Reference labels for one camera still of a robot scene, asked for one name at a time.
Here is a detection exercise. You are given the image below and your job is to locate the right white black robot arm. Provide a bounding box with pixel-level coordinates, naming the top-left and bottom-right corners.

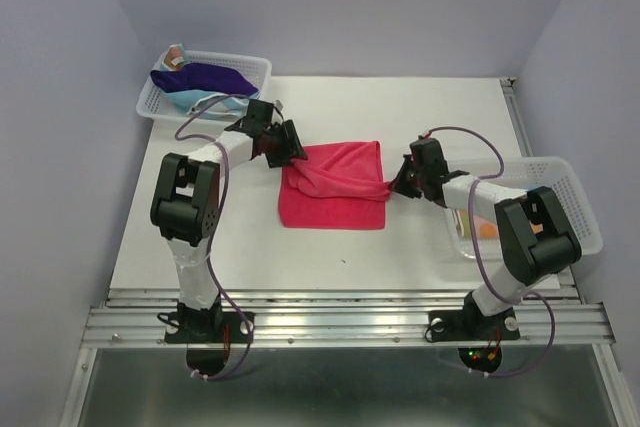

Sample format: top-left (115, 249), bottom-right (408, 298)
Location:
top-left (389, 137), bottom-right (582, 343)

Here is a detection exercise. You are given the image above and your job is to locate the pink towel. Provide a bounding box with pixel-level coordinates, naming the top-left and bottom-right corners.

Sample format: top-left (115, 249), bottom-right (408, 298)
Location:
top-left (278, 141), bottom-right (390, 231)

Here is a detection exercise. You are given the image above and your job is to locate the white target basket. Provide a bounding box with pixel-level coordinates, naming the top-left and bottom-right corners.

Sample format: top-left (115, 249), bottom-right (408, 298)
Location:
top-left (445, 157), bottom-right (603, 261)

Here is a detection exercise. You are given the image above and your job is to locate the white source basket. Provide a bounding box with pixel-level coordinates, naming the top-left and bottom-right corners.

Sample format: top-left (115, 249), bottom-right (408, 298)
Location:
top-left (136, 44), bottom-right (272, 123)

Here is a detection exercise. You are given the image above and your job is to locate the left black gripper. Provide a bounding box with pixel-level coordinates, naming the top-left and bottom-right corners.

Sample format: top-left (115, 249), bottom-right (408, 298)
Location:
top-left (262, 119), bottom-right (308, 169)

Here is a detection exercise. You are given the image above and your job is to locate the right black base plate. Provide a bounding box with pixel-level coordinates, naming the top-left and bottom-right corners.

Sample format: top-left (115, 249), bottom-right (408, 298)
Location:
top-left (425, 309), bottom-right (520, 343)

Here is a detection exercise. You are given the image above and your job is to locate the orange polka dot towel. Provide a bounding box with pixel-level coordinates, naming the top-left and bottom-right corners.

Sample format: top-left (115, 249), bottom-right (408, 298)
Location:
top-left (453, 210), bottom-right (499, 240)

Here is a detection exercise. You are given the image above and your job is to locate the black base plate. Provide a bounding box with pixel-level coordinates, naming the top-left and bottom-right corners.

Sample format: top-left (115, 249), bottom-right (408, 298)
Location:
top-left (425, 309), bottom-right (520, 343)
top-left (158, 311), bottom-right (249, 345)

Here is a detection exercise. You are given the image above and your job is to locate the aluminium mounting rail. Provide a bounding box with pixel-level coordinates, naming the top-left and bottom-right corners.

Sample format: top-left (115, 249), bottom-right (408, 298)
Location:
top-left (81, 289), bottom-right (615, 349)

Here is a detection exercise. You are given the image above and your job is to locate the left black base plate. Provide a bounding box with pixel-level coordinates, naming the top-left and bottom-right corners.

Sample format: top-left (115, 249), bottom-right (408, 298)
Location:
top-left (158, 311), bottom-right (249, 345)

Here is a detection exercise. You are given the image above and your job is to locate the light blue towel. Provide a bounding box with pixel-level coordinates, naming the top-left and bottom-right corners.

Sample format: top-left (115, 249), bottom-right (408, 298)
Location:
top-left (163, 90), bottom-right (249, 118)

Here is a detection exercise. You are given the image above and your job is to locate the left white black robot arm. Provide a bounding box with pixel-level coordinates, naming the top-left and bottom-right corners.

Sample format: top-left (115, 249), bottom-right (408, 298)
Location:
top-left (150, 99), bottom-right (307, 344)

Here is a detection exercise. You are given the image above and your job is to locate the purple towel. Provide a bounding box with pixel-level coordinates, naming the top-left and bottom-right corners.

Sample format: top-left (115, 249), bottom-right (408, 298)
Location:
top-left (150, 62), bottom-right (259, 96)

